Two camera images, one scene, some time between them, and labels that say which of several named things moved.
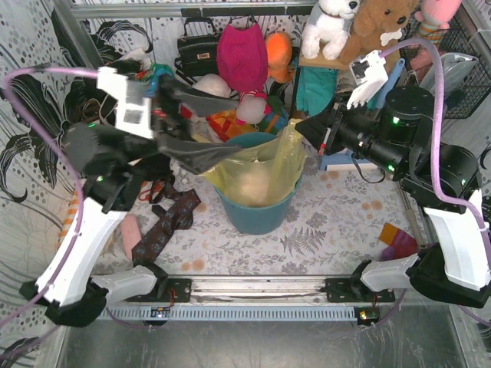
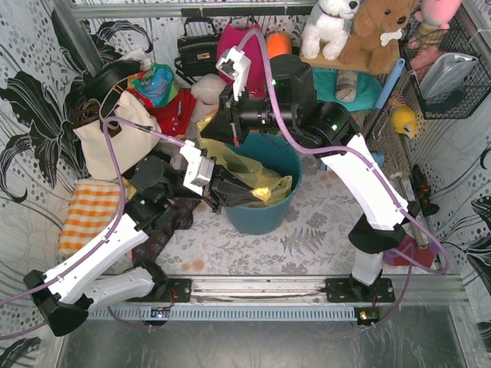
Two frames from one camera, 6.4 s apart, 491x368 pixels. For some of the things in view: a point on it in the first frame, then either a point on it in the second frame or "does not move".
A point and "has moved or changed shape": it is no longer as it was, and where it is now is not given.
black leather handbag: (198, 54) does not move
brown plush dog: (376, 24) does not move
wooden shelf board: (321, 62) does not move
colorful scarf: (153, 73) does not move
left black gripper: (162, 120) -> (214, 188)
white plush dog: (328, 25) does not move
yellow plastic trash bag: (264, 175) has moved or changed shape
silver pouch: (456, 67) does not move
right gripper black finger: (314, 129) -> (219, 127)
